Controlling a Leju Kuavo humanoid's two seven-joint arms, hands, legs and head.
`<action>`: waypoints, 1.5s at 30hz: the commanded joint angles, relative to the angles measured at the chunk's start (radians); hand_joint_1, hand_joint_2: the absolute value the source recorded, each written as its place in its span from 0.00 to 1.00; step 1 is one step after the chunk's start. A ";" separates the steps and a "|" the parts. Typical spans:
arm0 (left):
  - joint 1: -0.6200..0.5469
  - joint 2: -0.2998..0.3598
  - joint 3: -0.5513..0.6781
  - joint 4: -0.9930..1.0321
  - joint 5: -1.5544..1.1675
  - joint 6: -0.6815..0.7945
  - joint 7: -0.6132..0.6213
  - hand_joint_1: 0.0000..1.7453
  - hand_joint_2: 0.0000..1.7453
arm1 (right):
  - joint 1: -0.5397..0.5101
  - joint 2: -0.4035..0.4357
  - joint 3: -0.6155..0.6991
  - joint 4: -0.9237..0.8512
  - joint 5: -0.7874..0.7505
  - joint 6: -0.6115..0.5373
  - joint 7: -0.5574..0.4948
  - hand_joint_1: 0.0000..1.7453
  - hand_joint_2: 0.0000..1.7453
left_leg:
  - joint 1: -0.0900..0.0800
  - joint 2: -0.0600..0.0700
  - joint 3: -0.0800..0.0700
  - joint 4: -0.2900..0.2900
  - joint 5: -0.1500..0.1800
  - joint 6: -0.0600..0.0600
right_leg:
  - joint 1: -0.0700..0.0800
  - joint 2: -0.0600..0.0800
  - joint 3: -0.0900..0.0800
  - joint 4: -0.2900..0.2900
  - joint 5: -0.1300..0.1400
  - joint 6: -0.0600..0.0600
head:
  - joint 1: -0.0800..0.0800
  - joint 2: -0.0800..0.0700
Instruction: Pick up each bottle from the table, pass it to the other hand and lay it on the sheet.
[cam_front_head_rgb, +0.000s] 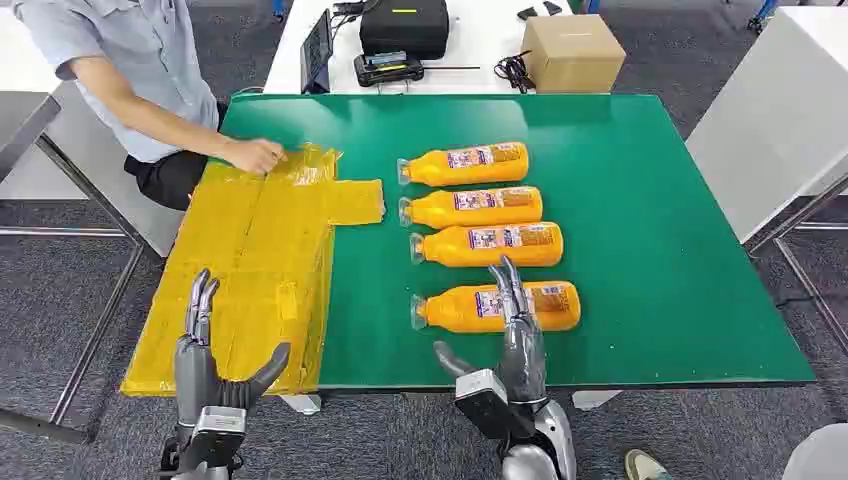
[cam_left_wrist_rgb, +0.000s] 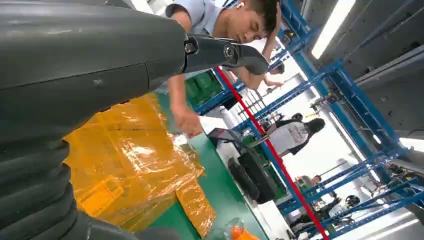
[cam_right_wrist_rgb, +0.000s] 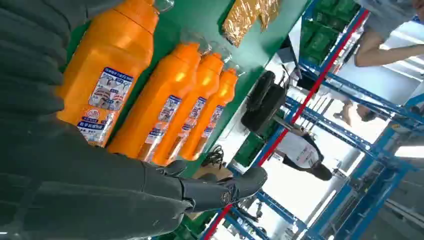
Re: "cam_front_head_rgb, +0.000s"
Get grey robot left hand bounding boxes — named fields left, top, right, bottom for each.
left=173, top=268, right=293, bottom=431

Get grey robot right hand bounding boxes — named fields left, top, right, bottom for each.
left=433, top=256, right=549, bottom=407

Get person's right hand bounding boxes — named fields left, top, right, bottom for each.
left=221, top=137, right=289, bottom=176

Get orange bottle with label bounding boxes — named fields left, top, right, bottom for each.
left=408, top=221, right=565, bottom=269
left=409, top=280, right=583, bottom=334
left=396, top=141, right=531, bottom=189
left=398, top=186, right=545, bottom=231

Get white table foot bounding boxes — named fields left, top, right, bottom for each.
left=572, top=390, right=624, bottom=412
left=281, top=394, right=323, bottom=417

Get yellow plastic sheet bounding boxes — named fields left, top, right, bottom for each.
left=120, top=143, right=387, bottom=399

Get black tablet on stand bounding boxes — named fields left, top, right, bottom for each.
left=299, top=8, right=335, bottom=95

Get person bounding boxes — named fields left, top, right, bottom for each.
left=624, top=449, right=674, bottom=480
left=11, top=0, right=289, bottom=212

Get black handheld controller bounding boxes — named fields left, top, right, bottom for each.
left=352, top=51, right=426, bottom=88

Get white table with metal legs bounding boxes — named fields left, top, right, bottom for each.
left=0, top=6, right=187, bottom=445
left=685, top=6, right=848, bottom=356

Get green table mat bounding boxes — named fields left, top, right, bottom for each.
left=218, top=92, right=817, bottom=392

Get black carrying case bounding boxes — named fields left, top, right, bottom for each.
left=359, top=0, right=450, bottom=61

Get brown cardboard box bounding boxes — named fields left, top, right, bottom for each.
left=519, top=14, right=627, bottom=95

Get pale grey chair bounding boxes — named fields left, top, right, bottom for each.
left=781, top=423, right=848, bottom=480

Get blue wheeled chair base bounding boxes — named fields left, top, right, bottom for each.
left=747, top=0, right=783, bottom=34

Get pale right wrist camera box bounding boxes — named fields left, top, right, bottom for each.
left=454, top=368, right=526, bottom=443

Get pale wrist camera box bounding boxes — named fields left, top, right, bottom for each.
left=190, top=405, right=248, bottom=466
left=454, top=368, right=526, bottom=443

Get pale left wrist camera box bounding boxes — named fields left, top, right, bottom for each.
left=190, top=405, right=248, bottom=466

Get black cables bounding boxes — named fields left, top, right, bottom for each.
left=331, top=0, right=382, bottom=31

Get black coiled cable bundle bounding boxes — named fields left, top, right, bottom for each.
left=493, top=50, right=537, bottom=95

